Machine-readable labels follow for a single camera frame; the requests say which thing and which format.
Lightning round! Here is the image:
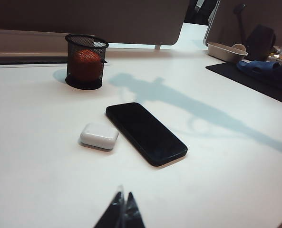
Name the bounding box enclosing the black office chair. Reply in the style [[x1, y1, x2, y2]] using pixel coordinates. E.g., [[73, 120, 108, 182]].
[[185, 0, 218, 26]]

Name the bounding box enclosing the black mesh pen holder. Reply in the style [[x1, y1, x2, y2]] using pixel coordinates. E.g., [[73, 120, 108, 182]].
[[64, 34, 109, 90]]

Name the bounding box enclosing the black desk mat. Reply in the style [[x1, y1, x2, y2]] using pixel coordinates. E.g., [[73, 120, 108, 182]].
[[205, 61, 282, 107]]

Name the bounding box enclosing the grey neighbouring desk partition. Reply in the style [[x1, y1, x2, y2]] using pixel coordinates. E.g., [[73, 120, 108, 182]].
[[204, 0, 282, 48]]

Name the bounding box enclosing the beige paper tray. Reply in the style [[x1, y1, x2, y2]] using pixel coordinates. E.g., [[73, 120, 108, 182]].
[[206, 42, 248, 63]]

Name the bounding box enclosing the black smartphone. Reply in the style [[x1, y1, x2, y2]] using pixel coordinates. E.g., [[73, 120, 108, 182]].
[[106, 102, 188, 167]]

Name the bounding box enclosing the white wireless headphone case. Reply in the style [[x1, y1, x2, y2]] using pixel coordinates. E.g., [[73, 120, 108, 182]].
[[79, 122, 119, 151]]

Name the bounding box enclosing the black bag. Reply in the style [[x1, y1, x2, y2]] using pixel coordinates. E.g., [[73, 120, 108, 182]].
[[246, 23, 277, 62]]

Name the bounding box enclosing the black stand pole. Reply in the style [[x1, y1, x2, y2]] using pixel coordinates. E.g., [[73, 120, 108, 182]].
[[234, 3, 249, 46]]

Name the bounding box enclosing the orange ball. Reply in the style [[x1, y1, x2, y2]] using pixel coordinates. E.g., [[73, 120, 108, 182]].
[[73, 49, 101, 77]]

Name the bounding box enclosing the beige desk cable flap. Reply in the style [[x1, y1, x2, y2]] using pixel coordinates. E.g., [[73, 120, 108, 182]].
[[0, 28, 96, 65]]

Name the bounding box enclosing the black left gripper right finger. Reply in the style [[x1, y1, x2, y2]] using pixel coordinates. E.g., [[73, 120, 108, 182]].
[[125, 191, 146, 228]]

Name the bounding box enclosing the brown fabric desk partition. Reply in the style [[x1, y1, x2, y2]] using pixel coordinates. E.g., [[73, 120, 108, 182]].
[[0, 0, 190, 46]]

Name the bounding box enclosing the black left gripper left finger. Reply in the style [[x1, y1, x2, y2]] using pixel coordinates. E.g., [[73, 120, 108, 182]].
[[93, 185, 125, 228]]

